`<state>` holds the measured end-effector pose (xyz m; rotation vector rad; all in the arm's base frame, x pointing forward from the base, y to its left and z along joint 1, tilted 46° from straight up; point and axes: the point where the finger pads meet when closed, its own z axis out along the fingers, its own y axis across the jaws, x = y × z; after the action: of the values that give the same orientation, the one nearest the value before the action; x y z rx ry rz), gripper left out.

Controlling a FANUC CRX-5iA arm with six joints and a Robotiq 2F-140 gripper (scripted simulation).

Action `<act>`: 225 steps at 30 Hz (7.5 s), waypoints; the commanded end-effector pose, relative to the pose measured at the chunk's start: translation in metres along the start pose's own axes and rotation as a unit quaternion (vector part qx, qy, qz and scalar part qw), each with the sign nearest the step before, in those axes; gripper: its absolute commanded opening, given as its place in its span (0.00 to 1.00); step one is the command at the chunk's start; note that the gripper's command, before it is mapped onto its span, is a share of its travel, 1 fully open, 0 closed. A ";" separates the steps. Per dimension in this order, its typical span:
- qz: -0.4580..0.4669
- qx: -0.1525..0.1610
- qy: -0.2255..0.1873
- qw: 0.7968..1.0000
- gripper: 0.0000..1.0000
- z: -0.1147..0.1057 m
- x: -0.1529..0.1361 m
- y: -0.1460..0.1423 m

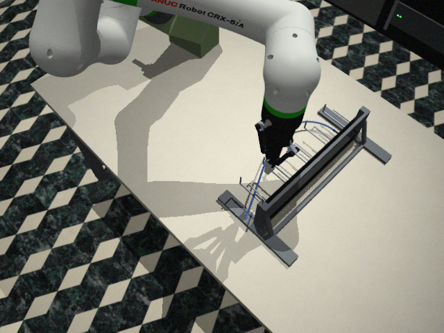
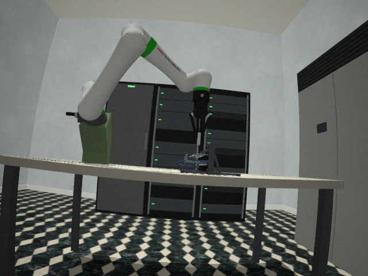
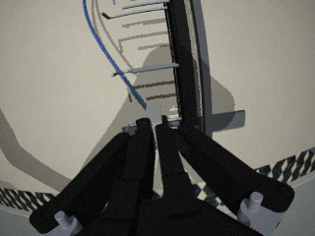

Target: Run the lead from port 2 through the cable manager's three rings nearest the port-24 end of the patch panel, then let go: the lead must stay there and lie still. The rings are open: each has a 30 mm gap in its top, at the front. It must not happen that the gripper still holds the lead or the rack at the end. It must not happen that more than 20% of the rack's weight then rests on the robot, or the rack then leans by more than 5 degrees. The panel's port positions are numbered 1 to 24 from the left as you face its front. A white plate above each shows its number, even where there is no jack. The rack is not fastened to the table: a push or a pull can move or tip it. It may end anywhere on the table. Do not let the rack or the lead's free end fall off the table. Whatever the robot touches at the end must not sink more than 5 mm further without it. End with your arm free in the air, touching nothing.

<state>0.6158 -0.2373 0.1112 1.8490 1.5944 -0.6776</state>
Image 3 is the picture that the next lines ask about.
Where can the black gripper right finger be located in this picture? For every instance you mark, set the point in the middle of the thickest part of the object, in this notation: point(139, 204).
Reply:
point(259, 202)

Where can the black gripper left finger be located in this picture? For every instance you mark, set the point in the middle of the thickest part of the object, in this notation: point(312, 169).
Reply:
point(89, 192)

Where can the blue cable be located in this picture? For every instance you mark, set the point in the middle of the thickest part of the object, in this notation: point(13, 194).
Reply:
point(108, 56)

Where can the dark grey metal rack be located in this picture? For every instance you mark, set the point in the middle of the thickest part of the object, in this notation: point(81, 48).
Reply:
point(181, 55)

